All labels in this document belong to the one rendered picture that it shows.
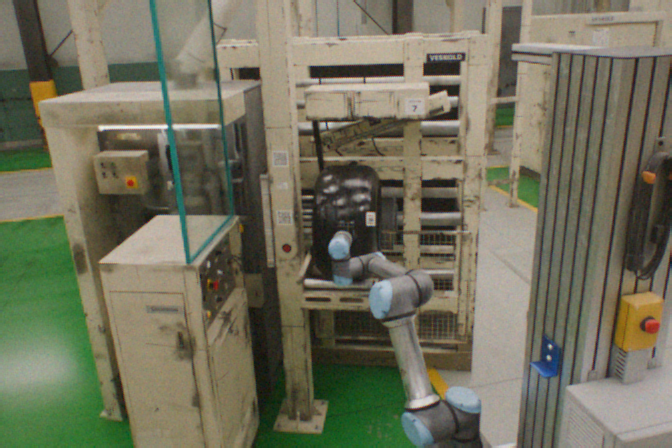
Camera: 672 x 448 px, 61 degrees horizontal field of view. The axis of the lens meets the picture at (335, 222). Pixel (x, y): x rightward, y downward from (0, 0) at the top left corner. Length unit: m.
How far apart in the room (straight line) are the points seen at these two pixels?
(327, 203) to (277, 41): 0.73
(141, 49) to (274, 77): 8.96
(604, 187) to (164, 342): 1.72
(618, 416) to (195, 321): 1.51
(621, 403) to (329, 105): 1.88
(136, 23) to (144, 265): 9.39
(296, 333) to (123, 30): 9.10
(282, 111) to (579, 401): 1.71
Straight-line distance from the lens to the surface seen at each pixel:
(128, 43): 11.49
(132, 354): 2.52
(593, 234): 1.46
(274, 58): 2.60
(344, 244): 2.16
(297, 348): 3.07
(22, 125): 11.87
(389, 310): 1.85
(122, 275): 2.35
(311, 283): 2.78
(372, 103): 2.82
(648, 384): 1.69
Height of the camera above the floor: 2.14
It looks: 20 degrees down
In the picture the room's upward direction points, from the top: 2 degrees counter-clockwise
